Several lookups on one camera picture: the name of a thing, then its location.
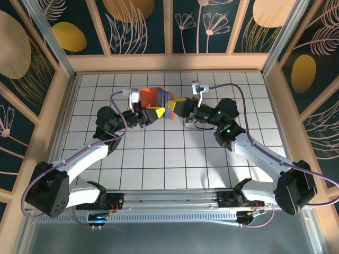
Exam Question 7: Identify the orange card holder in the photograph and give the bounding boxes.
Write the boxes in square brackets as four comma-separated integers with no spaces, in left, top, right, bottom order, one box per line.
[139,86,176,120]

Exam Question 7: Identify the small circuit board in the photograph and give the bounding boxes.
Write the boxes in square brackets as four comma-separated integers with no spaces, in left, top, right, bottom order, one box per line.
[87,211,111,225]

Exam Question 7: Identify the grey metal plate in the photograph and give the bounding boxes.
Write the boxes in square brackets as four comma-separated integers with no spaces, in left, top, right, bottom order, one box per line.
[15,219,326,254]

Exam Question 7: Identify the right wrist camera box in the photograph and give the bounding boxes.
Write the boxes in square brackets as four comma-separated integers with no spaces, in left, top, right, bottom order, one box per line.
[190,80,210,107]

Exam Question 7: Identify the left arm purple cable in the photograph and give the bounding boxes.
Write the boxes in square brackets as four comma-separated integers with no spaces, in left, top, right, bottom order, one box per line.
[21,89,133,230]

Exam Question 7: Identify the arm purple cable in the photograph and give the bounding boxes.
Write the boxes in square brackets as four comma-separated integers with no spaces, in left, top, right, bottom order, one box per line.
[206,83,339,229]
[21,89,133,230]

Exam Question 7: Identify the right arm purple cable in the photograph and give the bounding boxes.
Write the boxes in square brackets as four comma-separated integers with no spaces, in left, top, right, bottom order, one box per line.
[206,83,339,229]

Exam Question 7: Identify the thin black cable loop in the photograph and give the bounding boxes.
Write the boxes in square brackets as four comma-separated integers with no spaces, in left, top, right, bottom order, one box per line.
[194,120,215,131]

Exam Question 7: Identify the aluminium table edge rail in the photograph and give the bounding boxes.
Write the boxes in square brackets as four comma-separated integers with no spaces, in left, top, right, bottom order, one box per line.
[49,74,80,166]
[262,74,302,170]

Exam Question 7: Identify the wall panel with pink flowers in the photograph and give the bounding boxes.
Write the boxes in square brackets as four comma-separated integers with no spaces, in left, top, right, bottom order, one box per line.
[169,0,243,55]

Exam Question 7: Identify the wall panel disc and leaves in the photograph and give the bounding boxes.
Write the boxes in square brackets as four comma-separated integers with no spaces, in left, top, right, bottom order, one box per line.
[88,0,170,56]

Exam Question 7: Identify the aluminium frame post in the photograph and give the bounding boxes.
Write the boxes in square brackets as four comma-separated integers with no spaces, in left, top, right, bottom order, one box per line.
[261,0,323,77]
[22,0,79,80]

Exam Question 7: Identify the wall panel beige disc stalks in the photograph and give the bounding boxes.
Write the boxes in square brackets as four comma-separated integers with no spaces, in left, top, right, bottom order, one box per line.
[231,0,302,55]

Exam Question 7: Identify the wall panel pink leaf outlines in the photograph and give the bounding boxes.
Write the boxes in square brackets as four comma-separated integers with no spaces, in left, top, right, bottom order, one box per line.
[299,97,339,190]

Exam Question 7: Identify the perforated aluminium cable duct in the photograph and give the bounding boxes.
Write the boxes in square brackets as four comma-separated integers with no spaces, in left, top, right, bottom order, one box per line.
[35,211,309,224]

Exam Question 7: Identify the wall panel single pink flower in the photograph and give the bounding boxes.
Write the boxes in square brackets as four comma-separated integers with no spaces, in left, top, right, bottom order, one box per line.
[0,81,40,195]

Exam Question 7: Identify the wall panel leaf yellow oval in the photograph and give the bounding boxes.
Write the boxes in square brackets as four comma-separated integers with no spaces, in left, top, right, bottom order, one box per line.
[276,0,339,114]

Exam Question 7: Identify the wall panel with yellow oval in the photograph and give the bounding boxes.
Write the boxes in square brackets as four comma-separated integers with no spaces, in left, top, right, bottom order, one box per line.
[39,0,111,56]

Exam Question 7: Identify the dark left wall picture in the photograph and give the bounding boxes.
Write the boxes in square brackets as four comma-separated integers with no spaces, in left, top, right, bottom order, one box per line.
[0,9,59,120]

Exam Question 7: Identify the dark plain wall panel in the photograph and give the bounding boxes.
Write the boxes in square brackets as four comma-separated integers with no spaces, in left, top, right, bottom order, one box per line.
[327,197,339,220]
[0,195,13,225]

